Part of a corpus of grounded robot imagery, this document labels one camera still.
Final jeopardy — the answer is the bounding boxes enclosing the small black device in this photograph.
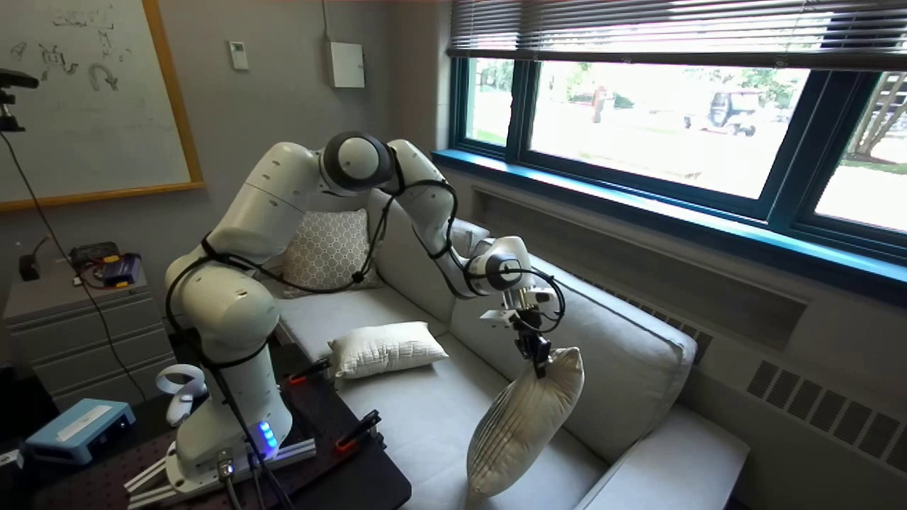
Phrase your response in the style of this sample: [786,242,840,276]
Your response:
[14,248,48,283]

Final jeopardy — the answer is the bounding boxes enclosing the dark window blinds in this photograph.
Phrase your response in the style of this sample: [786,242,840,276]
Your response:
[445,0,907,74]

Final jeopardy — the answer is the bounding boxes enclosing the parked dark vehicle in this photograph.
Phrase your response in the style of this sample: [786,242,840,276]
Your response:
[705,88,765,142]

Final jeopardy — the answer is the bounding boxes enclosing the black robot table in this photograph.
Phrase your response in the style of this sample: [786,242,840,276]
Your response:
[0,324,418,510]

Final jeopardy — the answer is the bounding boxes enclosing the grey drawer cabinet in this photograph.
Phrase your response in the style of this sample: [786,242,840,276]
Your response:
[0,268,182,412]

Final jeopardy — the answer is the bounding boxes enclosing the white cloth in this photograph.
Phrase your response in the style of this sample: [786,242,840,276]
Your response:
[326,319,455,384]

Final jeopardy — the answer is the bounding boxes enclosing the teal framed window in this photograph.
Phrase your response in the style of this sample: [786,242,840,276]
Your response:
[443,51,907,292]

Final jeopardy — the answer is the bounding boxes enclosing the white wall box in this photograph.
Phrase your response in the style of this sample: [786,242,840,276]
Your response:
[326,38,368,95]

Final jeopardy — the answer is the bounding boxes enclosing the black electronics box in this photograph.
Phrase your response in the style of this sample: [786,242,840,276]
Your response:
[66,239,147,292]

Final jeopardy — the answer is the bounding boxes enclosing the wood framed whiteboard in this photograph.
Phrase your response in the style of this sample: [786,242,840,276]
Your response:
[0,0,206,217]

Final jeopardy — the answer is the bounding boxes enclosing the light grey two-seat sofa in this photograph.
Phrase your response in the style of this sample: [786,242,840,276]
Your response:
[267,181,754,510]

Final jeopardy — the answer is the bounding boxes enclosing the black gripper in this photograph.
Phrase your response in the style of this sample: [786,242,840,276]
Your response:
[507,310,561,381]

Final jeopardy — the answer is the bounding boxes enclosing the white mug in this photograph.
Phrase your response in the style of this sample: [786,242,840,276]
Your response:
[154,364,212,431]

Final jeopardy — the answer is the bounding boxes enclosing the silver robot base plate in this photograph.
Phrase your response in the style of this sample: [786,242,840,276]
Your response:
[123,433,321,504]

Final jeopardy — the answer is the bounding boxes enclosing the white ribbed cushion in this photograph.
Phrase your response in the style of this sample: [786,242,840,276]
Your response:
[466,344,589,504]

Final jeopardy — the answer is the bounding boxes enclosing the light blue box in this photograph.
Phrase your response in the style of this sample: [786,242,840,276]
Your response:
[24,394,138,470]

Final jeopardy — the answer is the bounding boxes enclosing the grey sofa back cushion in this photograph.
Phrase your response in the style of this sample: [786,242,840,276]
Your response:
[364,184,494,330]
[447,237,704,466]

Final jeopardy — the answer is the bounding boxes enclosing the black camera on tripod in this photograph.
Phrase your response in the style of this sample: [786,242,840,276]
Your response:
[0,67,42,137]

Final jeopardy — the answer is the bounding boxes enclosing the grey radiator cover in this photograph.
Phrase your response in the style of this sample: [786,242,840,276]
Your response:
[688,310,907,510]

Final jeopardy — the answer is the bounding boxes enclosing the red black clamp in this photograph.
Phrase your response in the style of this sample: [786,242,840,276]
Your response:
[284,354,335,392]
[328,405,385,460]

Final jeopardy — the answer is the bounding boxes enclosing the white wall thermostat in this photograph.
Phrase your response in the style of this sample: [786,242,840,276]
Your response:
[225,38,256,74]

